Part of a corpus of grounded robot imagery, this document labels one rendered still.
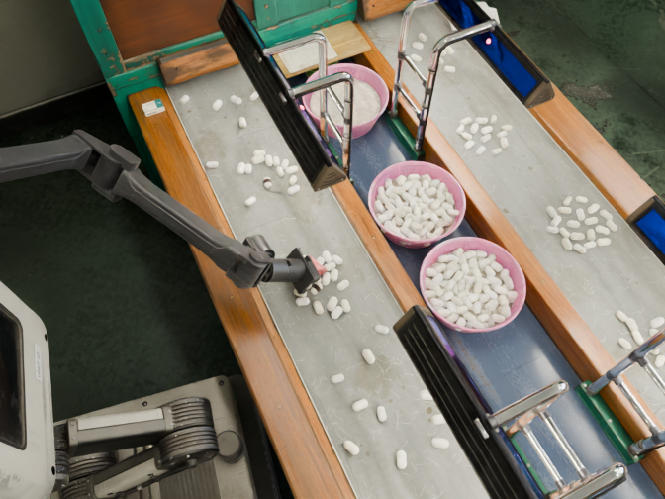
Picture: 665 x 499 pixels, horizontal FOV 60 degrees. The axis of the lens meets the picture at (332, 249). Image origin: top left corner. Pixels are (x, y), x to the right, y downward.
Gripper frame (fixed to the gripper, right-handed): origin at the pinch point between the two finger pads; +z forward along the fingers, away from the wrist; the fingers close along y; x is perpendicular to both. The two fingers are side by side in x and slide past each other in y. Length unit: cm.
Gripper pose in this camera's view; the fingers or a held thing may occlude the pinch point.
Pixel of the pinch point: (323, 270)
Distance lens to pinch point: 149.5
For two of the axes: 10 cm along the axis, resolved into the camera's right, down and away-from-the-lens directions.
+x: -5.8, 6.3, 5.1
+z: 6.8, 0.3, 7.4
